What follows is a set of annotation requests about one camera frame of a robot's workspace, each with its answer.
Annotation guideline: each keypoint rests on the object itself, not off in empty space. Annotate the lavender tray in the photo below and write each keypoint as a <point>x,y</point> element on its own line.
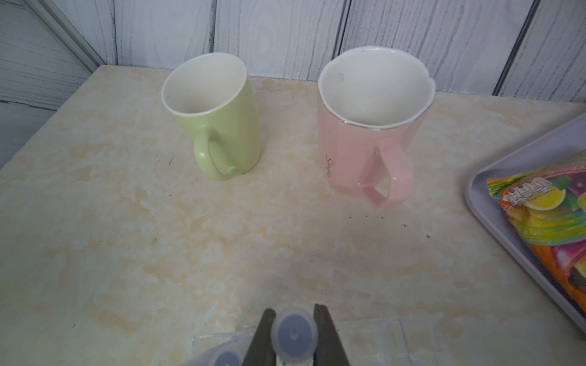
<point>557,145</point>

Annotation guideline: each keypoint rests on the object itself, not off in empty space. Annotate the pink mug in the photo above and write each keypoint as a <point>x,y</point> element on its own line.
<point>372,101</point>

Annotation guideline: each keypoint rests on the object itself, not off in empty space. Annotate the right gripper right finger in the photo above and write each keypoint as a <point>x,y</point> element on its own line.
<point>330,350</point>

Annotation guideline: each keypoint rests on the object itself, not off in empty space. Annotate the left aluminium frame post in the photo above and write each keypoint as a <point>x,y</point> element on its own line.
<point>48,14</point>

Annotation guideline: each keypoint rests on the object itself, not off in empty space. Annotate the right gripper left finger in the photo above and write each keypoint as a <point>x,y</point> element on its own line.
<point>260,352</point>

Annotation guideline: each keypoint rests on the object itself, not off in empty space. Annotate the candy bag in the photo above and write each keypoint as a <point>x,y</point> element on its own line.
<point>546,207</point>

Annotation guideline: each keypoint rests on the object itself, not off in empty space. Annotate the clear acrylic lipstick organizer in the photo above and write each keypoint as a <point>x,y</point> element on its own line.
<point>388,341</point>

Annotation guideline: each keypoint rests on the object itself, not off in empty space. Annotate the green mug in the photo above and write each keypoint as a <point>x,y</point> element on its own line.
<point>211,98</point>

